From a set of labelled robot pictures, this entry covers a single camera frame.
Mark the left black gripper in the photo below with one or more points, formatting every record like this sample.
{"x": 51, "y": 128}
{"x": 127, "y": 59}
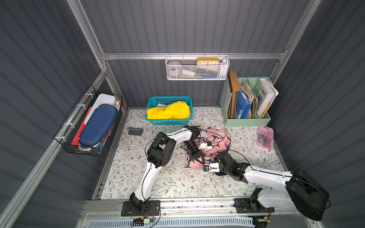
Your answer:
{"x": 196, "y": 154}

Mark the pink shark print shorts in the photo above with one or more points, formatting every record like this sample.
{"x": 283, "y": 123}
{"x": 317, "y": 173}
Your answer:
{"x": 221, "y": 142}

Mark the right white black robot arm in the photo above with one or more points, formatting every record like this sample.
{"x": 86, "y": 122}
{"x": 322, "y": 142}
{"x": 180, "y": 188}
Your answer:
{"x": 287, "y": 190}

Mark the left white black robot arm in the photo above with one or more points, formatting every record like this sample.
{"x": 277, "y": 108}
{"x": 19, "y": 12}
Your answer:
{"x": 158, "y": 156}

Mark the tape roll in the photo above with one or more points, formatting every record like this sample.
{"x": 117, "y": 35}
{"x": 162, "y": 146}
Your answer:
{"x": 174, "y": 69}

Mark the floral table mat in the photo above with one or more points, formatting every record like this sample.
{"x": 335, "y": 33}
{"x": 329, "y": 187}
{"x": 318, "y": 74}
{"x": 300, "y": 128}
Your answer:
{"x": 176, "y": 181}

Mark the yellow cloth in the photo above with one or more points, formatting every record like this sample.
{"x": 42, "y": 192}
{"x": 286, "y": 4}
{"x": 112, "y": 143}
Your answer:
{"x": 176, "y": 110}

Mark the pink transparent box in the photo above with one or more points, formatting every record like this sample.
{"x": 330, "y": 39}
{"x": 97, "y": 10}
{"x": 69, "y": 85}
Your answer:
{"x": 265, "y": 138}

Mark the papers stack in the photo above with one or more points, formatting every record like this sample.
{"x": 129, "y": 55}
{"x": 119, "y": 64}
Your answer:
{"x": 247, "y": 89}

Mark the green file organizer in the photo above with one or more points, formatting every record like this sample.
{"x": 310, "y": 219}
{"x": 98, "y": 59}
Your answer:
{"x": 254, "y": 83}

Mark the small grey pouch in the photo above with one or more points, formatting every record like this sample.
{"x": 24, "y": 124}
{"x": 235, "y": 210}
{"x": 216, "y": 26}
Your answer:
{"x": 135, "y": 131}

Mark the blue folder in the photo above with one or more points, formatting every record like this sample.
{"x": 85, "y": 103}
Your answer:
{"x": 242, "y": 105}

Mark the teal plastic basket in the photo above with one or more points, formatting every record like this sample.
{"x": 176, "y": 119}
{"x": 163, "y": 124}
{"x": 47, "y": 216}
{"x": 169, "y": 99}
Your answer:
{"x": 163, "y": 101}

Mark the brown cardboard board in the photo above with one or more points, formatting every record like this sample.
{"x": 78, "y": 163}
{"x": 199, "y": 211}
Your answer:
{"x": 235, "y": 87}

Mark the white book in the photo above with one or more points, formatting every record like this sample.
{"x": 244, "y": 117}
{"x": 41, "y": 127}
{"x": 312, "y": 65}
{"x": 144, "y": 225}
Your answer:
{"x": 267, "y": 95}

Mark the yellow clock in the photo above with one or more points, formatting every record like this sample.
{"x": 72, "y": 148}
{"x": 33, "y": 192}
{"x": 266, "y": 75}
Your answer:
{"x": 205, "y": 61}

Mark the navy blue oval case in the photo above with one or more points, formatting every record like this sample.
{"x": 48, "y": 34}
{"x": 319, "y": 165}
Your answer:
{"x": 98, "y": 125}

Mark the white plastic container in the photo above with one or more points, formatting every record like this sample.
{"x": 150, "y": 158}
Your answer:
{"x": 101, "y": 99}

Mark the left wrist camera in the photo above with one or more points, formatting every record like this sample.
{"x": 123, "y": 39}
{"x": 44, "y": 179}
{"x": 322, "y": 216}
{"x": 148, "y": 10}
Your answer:
{"x": 205, "y": 145}

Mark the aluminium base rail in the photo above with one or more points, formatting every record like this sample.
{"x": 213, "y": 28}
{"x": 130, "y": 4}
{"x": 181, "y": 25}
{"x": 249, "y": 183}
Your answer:
{"x": 191, "y": 213}

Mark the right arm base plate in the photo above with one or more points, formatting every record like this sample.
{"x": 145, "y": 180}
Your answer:
{"x": 245, "y": 205}

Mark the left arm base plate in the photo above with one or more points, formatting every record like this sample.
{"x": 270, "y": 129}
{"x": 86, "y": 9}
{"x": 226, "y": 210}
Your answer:
{"x": 150, "y": 207}

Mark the white wire wall basket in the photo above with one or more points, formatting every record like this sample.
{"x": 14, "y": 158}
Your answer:
{"x": 190, "y": 71}

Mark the black wire wall basket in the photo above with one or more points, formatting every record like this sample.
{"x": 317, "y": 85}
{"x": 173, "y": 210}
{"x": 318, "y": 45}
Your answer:
{"x": 69, "y": 132}

